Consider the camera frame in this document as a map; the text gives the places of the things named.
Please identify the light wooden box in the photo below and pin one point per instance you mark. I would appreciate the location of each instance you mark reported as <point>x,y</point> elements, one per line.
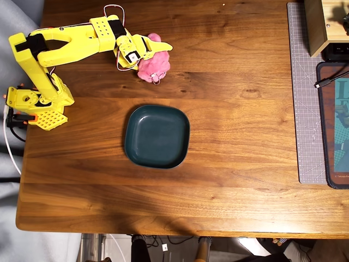
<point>316,27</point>

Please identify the brown pole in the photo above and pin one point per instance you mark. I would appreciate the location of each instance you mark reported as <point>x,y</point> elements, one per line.
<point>203,251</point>

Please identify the metal rack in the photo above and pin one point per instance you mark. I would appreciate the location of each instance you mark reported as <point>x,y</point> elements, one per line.
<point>92,245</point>

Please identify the pink plush bear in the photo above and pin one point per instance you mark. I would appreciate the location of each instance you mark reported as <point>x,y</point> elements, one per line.
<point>154,65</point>

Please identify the printed black-edged mouse pad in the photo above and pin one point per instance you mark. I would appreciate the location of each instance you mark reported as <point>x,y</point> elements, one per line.
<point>327,122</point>

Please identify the small white plug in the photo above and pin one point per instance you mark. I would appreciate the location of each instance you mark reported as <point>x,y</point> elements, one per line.
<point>164,247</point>

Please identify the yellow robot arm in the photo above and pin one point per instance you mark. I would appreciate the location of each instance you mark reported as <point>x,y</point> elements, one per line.
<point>76,46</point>

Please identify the black pole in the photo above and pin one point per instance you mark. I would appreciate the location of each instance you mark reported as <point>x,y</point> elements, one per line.
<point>140,251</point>

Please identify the yellow gripper black servo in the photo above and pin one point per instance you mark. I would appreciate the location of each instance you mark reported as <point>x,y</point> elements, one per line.
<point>150,47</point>

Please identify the orange black table clamp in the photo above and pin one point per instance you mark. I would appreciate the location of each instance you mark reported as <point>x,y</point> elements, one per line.
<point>31,118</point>

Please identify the black device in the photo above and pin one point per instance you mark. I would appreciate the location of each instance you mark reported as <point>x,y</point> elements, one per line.
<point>338,52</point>

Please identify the small dark figurine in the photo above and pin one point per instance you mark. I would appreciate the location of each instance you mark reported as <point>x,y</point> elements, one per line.
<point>346,24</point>

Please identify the grey cutting mat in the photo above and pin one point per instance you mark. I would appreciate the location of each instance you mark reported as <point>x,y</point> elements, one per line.
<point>305,109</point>

